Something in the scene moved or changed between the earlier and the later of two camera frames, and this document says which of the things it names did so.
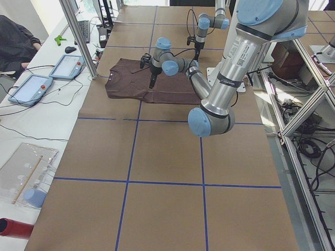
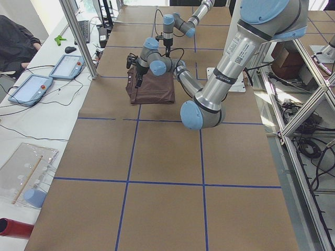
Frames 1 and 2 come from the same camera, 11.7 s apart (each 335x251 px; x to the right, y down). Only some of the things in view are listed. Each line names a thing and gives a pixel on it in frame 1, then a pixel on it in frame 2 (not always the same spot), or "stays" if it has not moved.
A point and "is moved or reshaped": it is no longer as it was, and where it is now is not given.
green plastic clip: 58,40 stays
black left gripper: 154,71 → 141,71
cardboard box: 288,61 stays
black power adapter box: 102,37 stays
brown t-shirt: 127,79 is moved or reshaped
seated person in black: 17,46 stays
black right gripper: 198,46 → 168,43
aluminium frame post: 79,36 stays
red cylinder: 9,227 stays
